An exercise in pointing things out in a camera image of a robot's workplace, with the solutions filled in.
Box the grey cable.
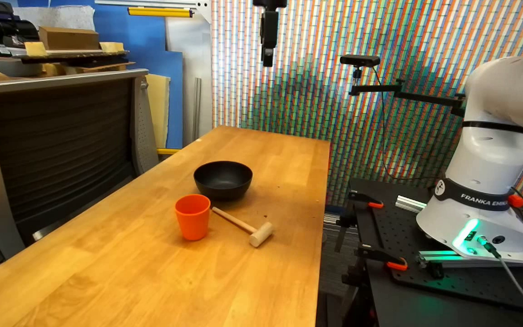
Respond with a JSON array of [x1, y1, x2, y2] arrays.
[[479, 236, 523, 326]]

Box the black machine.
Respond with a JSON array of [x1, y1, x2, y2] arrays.
[[0, 0, 40, 48]]

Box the black cable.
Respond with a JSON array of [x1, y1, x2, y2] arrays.
[[372, 67, 441, 181]]

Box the white board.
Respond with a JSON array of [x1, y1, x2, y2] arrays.
[[165, 0, 213, 147]]

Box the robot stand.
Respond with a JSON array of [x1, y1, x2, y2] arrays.
[[334, 177, 523, 327]]

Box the blue board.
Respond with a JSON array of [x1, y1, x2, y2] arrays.
[[16, 0, 185, 149]]

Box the stack of wooden boards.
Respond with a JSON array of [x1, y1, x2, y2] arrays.
[[14, 42, 136, 75]]

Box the beige foam panel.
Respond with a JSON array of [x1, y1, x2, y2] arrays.
[[146, 74, 172, 149]]

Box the yellow bar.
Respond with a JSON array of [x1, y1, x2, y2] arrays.
[[128, 7, 194, 18]]

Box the black and orange clamp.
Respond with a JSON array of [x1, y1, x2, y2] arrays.
[[356, 244, 409, 272], [347, 191, 385, 210]]

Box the orange cup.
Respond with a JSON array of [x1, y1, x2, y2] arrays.
[[175, 194, 211, 241]]

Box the wooden mallet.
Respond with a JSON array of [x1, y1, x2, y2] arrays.
[[212, 207, 274, 248]]

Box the grey bowl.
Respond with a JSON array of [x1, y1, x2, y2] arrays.
[[0, 57, 44, 77]]

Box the black bowl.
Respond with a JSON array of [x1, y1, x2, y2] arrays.
[[193, 161, 253, 202]]

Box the short aluminium rail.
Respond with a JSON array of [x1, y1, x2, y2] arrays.
[[395, 195, 427, 213]]

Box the cardboard box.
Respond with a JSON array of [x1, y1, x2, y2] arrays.
[[39, 26, 101, 51]]

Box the camera on mount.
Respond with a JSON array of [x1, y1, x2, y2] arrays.
[[340, 54, 466, 117]]

